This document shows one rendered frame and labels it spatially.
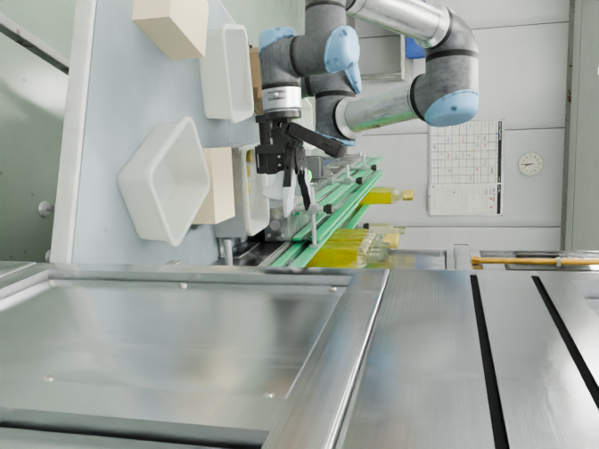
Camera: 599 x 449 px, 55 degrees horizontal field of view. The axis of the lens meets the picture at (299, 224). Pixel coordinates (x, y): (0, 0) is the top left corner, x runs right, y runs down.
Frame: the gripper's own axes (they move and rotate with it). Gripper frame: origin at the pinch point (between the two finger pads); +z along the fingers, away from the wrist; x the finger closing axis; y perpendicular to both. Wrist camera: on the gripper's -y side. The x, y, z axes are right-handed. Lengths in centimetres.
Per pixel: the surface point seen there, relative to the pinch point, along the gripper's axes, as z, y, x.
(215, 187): -6.2, 20.4, -6.3
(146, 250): 4.5, 27.9, 11.2
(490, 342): 6, -33, 61
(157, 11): -39.0, 20.9, 11.1
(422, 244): 103, 27, -651
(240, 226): 4.2, 22.3, -23.2
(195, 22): -39.1, 18.7, -0.1
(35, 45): -48, 82, -31
